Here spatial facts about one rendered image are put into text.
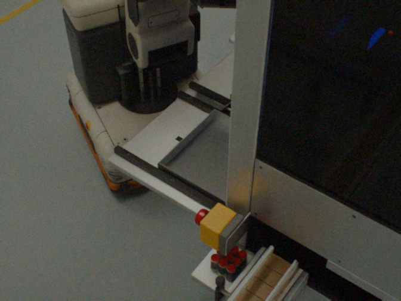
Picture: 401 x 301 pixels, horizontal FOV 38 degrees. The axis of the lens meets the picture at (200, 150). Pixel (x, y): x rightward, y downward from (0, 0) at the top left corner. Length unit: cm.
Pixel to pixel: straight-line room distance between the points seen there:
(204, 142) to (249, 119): 55
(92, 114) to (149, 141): 101
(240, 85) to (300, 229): 35
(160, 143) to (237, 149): 49
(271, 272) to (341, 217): 26
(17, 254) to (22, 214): 20
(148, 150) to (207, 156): 17
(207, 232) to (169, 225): 126
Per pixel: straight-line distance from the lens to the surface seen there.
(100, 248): 251
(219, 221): 128
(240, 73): 105
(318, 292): 139
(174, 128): 168
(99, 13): 238
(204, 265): 139
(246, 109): 109
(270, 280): 132
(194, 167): 157
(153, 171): 155
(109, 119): 260
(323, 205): 115
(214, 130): 167
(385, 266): 119
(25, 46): 358
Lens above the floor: 207
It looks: 47 degrees down
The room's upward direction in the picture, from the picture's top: straight up
